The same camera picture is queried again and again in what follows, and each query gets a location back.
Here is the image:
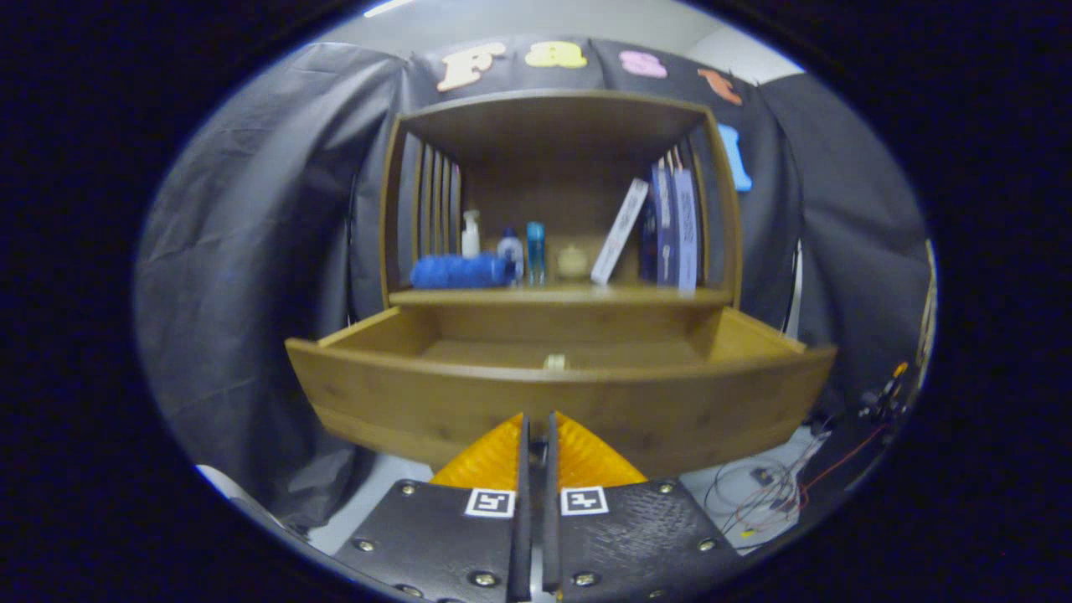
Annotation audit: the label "wooden cabinet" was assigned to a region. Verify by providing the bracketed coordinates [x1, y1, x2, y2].
[379, 88, 745, 353]

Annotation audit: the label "clear blue bottle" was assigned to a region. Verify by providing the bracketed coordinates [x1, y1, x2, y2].
[526, 221, 547, 287]

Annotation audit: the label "white bottle with blue cap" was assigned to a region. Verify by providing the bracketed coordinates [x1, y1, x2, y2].
[497, 226, 526, 284]

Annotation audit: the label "blue rolled towel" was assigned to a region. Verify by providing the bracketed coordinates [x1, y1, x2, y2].
[410, 253, 516, 291]

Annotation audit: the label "orange-tipped black tool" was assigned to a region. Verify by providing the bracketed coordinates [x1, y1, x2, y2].
[858, 360, 914, 424]

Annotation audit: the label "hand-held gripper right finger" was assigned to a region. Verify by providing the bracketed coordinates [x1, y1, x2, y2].
[543, 410, 746, 602]

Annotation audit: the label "white book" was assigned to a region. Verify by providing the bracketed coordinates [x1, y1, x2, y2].
[590, 178, 650, 286]

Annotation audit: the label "dark blue book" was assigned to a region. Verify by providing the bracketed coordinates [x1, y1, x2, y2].
[645, 163, 678, 287]

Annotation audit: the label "wooden drawer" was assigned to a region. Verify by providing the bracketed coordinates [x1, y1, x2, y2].
[285, 306, 838, 478]

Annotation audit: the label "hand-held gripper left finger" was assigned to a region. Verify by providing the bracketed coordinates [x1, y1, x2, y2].
[333, 412, 533, 602]

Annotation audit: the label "light purple book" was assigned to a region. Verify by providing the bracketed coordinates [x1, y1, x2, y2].
[672, 167, 700, 292]

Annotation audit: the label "floor cables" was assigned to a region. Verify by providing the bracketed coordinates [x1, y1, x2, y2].
[703, 423, 889, 537]

